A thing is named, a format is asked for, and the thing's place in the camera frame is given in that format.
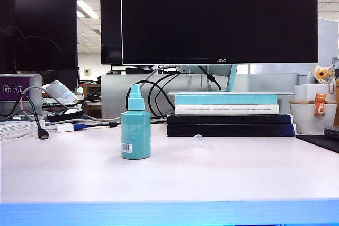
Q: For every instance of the purple name sign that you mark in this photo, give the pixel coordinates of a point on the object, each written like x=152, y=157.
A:
x=16, y=88

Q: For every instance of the clear plastic bottle lid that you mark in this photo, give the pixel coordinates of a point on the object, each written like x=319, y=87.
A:
x=199, y=142

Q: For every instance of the brown wooden box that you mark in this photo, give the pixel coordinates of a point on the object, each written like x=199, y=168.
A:
x=92, y=104

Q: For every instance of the black AOC monitor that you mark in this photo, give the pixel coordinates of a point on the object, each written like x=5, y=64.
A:
x=212, y=19

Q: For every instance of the silver laptop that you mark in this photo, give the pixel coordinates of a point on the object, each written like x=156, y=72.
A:
x=332, y=132

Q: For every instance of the white paper stack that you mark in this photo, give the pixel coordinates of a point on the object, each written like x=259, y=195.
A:
x=18, y=130

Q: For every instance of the white cardboard box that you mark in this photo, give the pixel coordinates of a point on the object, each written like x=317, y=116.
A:
x=303, y=92

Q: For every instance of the black office monitor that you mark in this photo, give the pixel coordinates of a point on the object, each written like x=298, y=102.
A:
x=6, y=11
x=111, y=25
x=45, y=25

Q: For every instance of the black mouse pad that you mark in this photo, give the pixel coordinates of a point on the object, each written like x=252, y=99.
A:
x=321, y=143

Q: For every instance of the white adapter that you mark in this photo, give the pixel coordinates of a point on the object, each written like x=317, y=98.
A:
x=64, y=127

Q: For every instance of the straw hat sunflower ornament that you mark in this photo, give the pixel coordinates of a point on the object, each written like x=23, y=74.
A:
x=323, y=73

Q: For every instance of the white ceramic cup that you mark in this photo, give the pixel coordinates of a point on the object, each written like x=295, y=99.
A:
x=302, y=120

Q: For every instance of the white book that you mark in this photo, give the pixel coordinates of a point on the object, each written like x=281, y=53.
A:
x=180, y=109

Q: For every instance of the teal spray bottle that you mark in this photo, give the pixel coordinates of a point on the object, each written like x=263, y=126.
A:
x=136, y=136

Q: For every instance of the teal book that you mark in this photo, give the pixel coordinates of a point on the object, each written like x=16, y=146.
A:
x=225, y=99

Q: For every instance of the wooden cup lid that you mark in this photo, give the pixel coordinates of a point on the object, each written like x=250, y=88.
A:
x=299, y=101

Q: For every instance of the black round disc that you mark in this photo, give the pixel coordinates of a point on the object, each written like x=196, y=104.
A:
x=66, y=115

